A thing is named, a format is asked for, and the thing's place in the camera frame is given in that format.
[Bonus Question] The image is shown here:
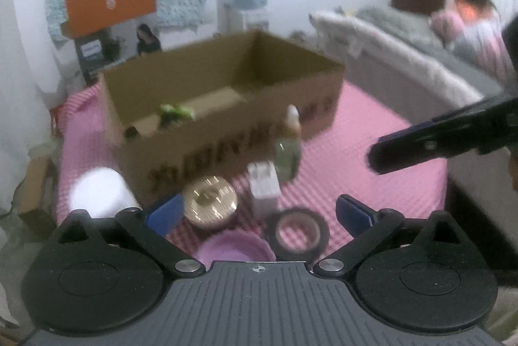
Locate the dropper bottle with wooden collar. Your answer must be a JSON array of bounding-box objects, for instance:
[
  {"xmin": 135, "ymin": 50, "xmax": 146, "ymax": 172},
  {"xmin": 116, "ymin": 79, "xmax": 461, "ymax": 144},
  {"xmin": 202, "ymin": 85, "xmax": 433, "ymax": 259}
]
[{"xmin": 274, "ymin": 105, "xmax": 302, "ymax": 184}]

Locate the pink checkered tablecloth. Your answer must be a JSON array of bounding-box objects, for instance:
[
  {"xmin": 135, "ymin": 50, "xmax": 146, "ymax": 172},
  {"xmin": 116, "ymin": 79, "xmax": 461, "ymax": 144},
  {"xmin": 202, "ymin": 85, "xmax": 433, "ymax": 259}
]
[{"xmin": 55, "ymin": 83, "xmax": 447, "ymax": 253}]

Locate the pink round lid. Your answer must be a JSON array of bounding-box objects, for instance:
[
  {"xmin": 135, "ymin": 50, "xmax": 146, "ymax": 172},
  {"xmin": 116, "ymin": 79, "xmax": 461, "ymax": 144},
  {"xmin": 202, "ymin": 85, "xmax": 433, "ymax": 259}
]
[{"xmin": 194, "ymin": 229, "xmax": 276, "ymax": 268}]

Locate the white green jar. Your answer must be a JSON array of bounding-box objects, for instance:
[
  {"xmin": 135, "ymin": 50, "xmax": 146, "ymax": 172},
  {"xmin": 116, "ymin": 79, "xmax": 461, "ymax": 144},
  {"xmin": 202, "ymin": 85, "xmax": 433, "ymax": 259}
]
[{"xmin": 69, "ymin": 167, "xmax": 141, "ymax": 218}]

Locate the black tape roll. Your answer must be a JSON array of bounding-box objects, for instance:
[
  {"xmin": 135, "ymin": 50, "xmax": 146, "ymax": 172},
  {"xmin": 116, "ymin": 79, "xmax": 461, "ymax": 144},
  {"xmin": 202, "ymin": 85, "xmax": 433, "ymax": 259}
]
[{"xmin": 264, "ymin": 207, "xmax": 330, "ymax": 263}]

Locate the white power adapter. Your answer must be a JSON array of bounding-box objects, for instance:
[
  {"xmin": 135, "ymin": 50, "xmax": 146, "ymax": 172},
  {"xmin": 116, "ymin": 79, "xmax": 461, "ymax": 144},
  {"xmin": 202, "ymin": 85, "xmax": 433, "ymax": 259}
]
[{"xmin": 247, "ymin": 161, "xmax": 281, "ymax": 219}]

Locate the green bottle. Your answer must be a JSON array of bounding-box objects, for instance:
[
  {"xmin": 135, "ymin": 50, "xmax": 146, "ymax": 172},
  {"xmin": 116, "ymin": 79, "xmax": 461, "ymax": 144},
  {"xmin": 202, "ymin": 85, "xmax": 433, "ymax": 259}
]
[{"xmin": 158, "ymin": 104, "xmax": 196, "ymax": 128}]

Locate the person in striped shirt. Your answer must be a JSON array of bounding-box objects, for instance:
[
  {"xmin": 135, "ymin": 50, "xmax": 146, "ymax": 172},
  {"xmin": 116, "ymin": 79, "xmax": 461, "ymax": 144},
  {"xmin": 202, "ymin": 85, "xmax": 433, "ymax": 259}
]
[{"xmin": 428, "ymin": 0, "xmax": 517, "ymax": 83}]

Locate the brown cardboard box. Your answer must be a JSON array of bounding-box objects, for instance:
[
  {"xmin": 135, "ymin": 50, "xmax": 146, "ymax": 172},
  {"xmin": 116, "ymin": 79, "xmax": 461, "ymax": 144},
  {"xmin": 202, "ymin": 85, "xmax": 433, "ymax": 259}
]
[{"xmin": 99, "ymin": 31, "xmax": 345, "ymax": 206}]

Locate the grey sofa bed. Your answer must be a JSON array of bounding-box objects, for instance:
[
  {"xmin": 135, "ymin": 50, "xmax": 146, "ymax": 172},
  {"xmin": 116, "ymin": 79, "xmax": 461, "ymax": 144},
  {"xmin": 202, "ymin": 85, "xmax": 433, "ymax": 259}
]
[{"xmin": 309, "ymin": 8, "xmax": 517, "ymax": 272}]

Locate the small cardboard box on floor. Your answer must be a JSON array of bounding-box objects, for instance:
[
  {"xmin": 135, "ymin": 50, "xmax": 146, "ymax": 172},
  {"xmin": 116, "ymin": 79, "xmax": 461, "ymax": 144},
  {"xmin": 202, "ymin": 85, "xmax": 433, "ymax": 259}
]
[{"xmin": 18, "ymin": 156, "xmax": 58, "ymax": 240}]

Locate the white water dispenser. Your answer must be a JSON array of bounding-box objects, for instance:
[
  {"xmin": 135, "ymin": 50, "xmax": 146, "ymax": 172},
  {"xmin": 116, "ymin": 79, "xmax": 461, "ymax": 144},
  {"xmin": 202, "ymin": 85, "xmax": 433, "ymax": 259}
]
[{"xmin": 218, "ymin": 4, "xmax": 270, "ymax": 35}]

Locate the orange Philips appliance box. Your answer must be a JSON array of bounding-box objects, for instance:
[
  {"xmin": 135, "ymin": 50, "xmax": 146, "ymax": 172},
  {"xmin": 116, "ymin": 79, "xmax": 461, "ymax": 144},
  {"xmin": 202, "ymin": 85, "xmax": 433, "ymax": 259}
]
[{"xmin": 60, "ymin": 0, "xmax": 163, "ymax": 86}]

